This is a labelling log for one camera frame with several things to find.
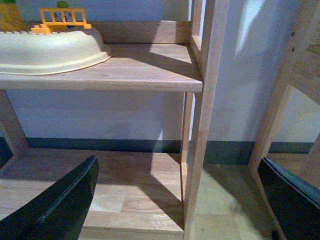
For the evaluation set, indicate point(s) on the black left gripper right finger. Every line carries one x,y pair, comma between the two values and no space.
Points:
294,202

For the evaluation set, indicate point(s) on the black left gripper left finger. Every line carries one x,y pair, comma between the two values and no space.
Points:
59,212

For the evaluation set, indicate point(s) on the light wooden shelf unit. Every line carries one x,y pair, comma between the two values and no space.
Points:
138,196

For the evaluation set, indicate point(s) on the orange toy fence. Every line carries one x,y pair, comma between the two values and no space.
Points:
58,19

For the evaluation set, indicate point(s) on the yellow toy block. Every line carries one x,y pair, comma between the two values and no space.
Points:
10,17

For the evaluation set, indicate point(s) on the green toy figure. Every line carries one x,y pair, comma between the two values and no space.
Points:
62,4

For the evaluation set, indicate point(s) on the beige toy base plate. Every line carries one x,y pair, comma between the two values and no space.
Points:
27,53

